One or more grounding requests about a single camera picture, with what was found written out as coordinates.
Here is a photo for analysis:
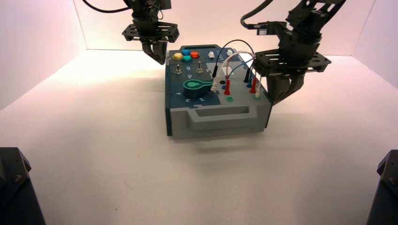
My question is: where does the grey and teal control box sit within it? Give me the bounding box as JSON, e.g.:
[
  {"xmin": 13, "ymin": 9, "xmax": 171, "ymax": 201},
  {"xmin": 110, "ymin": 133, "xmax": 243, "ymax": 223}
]
[{"xmin": 165, "ymin": 44, "xmax": 273, "ymax": 140}]

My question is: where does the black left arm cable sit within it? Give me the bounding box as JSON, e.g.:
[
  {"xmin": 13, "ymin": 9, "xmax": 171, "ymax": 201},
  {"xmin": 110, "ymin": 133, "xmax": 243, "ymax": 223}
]
[{"xmin": 82, "ymin": 0, "xmax": 132, "ymax": 14}]

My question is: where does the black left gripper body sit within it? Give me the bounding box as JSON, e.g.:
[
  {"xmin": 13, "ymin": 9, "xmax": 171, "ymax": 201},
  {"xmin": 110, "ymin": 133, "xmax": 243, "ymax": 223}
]
[{"xmin": 122, "ymin": 12, "xmax": 180, "ymax": 44}]

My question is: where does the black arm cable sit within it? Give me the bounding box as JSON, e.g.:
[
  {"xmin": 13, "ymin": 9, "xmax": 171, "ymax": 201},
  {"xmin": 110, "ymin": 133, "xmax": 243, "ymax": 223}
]
[
  {"xmin": 240, "ymin": 0, "xmax": 275, "ymax": 30},
  {"xmin": 82, "ymin": 0, "xmax": 132, "ymax": 14}
]

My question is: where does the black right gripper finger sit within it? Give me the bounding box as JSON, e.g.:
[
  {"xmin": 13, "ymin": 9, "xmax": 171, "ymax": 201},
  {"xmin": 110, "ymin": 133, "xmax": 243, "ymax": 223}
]
[
  {"xmin": 278, "ymin": 74, "xmax": 306, "ymax": 103},
  {"xmin": 267, "ymin": 75, "xmax": 290, "ymax": 105}
]

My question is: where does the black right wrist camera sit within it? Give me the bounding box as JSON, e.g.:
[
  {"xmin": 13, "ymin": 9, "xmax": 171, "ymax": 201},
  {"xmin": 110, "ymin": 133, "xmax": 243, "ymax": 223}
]
[{"xmin": 256, "ymin": 21, "xmax": 288, "ymax": 37}]

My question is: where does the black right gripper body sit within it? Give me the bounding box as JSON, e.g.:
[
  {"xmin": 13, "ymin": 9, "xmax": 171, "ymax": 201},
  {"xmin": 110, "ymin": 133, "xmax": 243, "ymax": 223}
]
[{"xmin": 252, "ymin": 31, "xmax": 332, "ymax": 77}]

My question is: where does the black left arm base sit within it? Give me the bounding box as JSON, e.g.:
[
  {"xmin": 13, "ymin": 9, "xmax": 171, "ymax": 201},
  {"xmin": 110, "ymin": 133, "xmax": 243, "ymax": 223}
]
[{"xmin": 0, "ymin": 147, "xmax": 46, "ymax": 225}]

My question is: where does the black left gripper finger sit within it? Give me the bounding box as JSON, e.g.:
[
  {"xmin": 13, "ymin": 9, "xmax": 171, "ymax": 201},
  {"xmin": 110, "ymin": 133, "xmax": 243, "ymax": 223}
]
[
  {"xmin": 156, "ymin": 41, "xmax": 168, "ymax": 65},
  {"xmin": 142, "ymin": 42, "xmax": 162, "ymax": 64}
]

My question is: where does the red jumper cable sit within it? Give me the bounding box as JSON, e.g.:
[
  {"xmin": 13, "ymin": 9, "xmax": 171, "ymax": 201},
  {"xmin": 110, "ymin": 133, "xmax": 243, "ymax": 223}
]
[{"xmin": 223, "ymin": 59, "xmax": 259, "ymax": 96}]

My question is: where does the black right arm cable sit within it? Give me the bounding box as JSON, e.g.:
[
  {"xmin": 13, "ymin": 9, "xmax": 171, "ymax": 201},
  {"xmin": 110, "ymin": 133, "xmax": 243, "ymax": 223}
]
[{"xmin": 240, "ymin": 0, "xmax": 275, "ymax": 30}]

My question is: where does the white jumper cable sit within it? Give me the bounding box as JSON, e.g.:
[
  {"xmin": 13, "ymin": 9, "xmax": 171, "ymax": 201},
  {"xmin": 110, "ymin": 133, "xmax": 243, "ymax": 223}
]
[{"xmin": 211, "ymin": 56, "xmax": 262, "ymax": 100}]

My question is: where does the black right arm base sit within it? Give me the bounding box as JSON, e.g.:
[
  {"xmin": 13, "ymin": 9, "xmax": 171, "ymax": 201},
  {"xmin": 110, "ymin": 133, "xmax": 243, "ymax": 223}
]
[{"xmin": 367, "ymin": 150, "xmax": 398, "ymax": 225}]

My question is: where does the green rotary selector knob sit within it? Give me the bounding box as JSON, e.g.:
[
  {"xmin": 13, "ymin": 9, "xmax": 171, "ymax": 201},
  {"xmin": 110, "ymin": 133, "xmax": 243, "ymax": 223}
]
[{"xmin": 183, "ymin": 79, "xmax": 214, "ymax": 98}]

